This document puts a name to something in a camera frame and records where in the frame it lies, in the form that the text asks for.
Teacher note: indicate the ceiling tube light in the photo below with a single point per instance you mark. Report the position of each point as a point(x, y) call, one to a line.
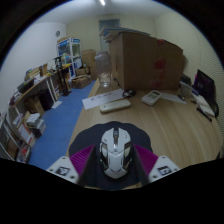
point(102, 2)

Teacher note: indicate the plain white paper sheet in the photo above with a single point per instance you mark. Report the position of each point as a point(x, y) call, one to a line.
point(173, 98)

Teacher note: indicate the white paper sheet with print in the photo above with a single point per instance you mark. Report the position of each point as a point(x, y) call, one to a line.
point(100, 99)

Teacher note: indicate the black floor stand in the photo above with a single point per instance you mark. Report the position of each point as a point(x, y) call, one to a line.
point(61, 78)

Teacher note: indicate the large brown cardboard box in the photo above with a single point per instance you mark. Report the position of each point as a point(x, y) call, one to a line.
point(143, 61)

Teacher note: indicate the cluttered low shelf unit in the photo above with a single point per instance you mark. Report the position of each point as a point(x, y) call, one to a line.
point(18, 136)

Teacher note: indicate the cardboard box on floor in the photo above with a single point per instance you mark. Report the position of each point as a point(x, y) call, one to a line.
point(81, 81)

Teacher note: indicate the dark navy mouse pad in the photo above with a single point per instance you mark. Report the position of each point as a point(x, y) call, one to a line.
point(90, 136)

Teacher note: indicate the white and black computer mouse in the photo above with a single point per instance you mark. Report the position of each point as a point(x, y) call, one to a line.
point(116, 153)

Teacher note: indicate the black marker pen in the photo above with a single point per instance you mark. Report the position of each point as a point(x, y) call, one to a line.
point(204, 114)

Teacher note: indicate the clear glass jar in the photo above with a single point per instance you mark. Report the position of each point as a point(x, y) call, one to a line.
point(103, 68)

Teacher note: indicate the long white remote control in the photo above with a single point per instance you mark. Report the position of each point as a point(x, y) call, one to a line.
point(115, 105)

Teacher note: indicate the round wall clock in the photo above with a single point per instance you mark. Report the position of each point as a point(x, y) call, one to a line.
point(57, 33)

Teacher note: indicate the white remote with display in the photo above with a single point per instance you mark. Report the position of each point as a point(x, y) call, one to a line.
point(151, 97)

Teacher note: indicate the black monitor screen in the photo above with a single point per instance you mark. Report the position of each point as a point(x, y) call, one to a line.
point(204, 83)

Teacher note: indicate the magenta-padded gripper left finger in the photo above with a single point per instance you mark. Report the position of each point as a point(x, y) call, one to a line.
point(71, 163)

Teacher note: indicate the black office chair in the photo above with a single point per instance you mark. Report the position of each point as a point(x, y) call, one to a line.
point(216, 108)

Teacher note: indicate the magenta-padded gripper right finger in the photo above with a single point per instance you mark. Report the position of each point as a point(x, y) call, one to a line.
point(156, 165)

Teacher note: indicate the blue and white display cabinet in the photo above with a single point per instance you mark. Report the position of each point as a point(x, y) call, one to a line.
point(68, 53)

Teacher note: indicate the grey door window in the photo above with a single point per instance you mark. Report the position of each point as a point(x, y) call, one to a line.
point(109, 30)

